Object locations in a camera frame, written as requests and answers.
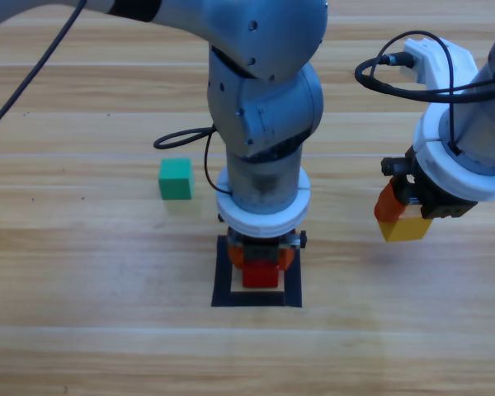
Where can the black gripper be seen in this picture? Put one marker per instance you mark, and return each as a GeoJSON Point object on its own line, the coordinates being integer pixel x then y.
{"type": "Point", "coordinates": [433, 202]}
{"type": "Point", "coordinates": [262, 249]}

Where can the red wooden cube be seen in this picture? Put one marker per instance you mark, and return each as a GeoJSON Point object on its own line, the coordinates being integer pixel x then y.
{"type": "Point", "coordinates": [260, 276]}

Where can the yellow wooden cube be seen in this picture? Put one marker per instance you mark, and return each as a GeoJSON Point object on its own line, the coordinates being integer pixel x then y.
{"type": "Point", "coordinates": [406, 231]}

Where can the green wooden cube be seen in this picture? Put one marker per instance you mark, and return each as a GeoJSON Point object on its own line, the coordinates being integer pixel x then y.
{"type": "Point", "coordinates": [175, 179]}

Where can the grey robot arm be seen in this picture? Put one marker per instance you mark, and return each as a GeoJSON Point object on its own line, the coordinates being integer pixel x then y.
{"type": "Point", "coordinates": [264, 103]}
{"type": "Point", "coordinates": [478, 123]}

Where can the black tape square outline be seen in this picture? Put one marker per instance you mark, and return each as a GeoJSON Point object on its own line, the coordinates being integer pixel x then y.
{"type": "Point", "coordinates": [222, 288]}

